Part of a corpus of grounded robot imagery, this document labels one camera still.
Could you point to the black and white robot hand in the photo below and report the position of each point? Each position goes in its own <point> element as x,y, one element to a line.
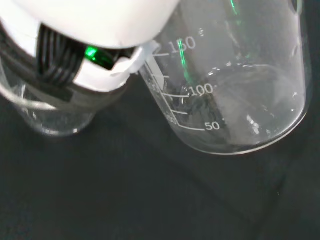
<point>87,22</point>

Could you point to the clear empty glass beaker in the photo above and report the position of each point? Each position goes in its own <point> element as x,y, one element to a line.
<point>50,122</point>

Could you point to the black bench cloth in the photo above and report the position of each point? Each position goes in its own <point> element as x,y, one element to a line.
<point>125,195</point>

